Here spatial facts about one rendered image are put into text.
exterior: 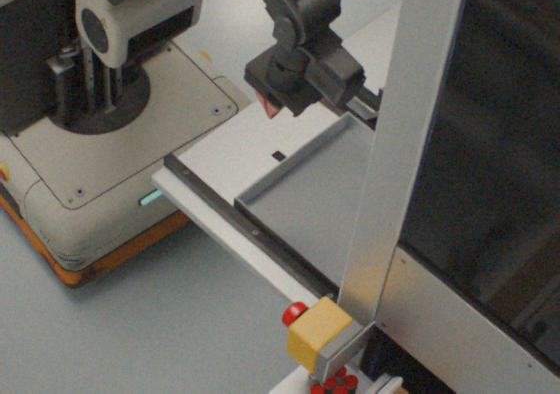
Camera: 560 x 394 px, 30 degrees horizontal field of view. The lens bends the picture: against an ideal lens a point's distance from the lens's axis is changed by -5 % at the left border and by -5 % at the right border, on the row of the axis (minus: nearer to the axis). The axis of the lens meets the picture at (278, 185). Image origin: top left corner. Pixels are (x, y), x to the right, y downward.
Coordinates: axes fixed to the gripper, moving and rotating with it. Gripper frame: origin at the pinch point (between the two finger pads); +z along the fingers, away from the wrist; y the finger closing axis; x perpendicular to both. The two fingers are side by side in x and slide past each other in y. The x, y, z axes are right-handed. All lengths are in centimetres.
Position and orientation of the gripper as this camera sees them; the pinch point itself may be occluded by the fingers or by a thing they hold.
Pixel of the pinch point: (273, 113)
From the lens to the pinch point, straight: 157.5
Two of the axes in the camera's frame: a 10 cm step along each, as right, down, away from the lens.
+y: 7.0, 6.8, -2.2
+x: 6.8, -5.6, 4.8
